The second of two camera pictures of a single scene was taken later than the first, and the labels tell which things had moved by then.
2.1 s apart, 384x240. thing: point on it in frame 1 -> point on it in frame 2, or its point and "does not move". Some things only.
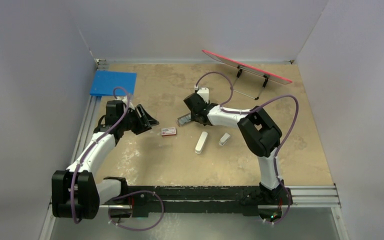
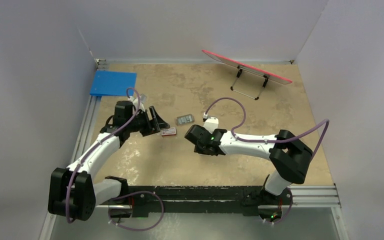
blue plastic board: (104, 82) does not move
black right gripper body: (193, 116) -> (199, 149)
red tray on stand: (248, 67) does not move
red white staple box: (168, 131) does not move
